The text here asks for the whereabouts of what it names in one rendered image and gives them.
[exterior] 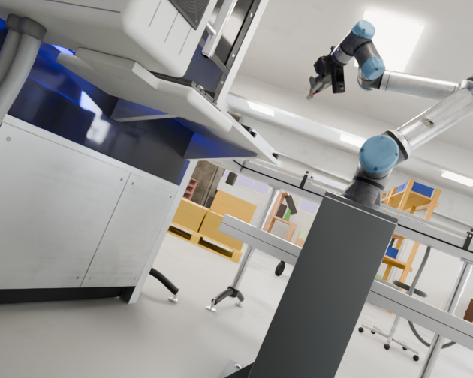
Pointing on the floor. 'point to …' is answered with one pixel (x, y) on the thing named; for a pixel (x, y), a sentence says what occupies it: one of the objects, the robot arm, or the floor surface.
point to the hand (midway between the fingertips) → (314, 92)
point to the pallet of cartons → (212, 223)
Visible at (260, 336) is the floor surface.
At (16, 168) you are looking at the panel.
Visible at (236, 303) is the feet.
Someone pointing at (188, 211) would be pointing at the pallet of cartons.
